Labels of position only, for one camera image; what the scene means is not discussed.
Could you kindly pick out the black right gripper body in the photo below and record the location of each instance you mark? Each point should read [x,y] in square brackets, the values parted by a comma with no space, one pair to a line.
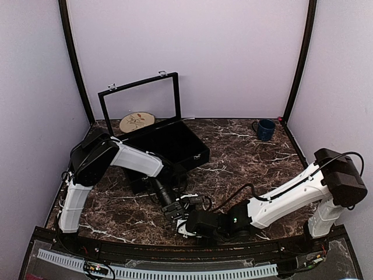
[222,238]

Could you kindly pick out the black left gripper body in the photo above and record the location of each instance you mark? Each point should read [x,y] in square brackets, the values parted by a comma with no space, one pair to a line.
[167,207]

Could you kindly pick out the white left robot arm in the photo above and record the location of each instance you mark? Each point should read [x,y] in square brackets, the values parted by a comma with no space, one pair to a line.
[89,161]

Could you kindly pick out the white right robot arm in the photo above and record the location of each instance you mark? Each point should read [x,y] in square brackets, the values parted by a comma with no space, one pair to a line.
[332,179]

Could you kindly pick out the round beige decorated plate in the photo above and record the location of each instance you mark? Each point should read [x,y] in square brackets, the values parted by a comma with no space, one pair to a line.
[135,121]

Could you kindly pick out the black glass-lid display case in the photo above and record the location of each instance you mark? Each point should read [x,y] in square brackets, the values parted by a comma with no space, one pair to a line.
[169,136]

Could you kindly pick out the dark blue mug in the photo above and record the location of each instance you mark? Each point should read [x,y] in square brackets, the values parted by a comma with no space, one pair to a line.
[264,129]

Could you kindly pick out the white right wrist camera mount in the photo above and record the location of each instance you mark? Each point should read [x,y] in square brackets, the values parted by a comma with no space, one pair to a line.
[181,229]

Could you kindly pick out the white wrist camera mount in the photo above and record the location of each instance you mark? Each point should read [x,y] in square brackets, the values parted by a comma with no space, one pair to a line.
[192,198]
[181,229]

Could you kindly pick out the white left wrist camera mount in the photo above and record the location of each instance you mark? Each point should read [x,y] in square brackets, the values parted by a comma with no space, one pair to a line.
[192,198]

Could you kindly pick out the white slotted cable duct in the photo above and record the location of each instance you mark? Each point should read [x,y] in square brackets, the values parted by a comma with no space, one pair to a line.
[157,270]

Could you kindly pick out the black curved front rail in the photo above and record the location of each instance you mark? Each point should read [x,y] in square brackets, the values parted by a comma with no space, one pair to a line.
[111,252]

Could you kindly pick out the left black frame post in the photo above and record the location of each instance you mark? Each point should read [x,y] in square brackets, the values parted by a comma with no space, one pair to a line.
[67,30]

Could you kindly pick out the black frame post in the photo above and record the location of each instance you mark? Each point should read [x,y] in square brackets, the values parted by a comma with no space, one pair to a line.
[306,39]
[67,30]

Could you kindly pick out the right black frame post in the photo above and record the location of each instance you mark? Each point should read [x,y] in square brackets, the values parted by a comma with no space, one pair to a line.
[306,39]

